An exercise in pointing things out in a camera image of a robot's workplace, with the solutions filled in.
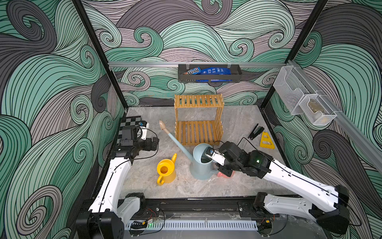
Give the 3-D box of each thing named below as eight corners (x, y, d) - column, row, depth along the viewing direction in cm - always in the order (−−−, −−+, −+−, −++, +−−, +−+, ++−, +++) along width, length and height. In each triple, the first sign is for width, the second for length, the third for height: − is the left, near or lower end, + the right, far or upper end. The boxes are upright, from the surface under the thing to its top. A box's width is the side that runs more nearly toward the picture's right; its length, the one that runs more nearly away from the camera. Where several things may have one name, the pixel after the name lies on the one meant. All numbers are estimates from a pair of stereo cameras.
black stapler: (252, 141, 102) (253, 139, 100) (245, 135, 105) (246, 133, 103) (263, 130, 108) (264, 127, 106) (256, 125, 111) (257, 123, 109)
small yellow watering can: (159, 186, 83) (155, 179, 73) (162, 162, 92) (159, 153, 82) (175, 186, 83) (173, 179, 73) (176, 162, 92) (175, 153, 82)
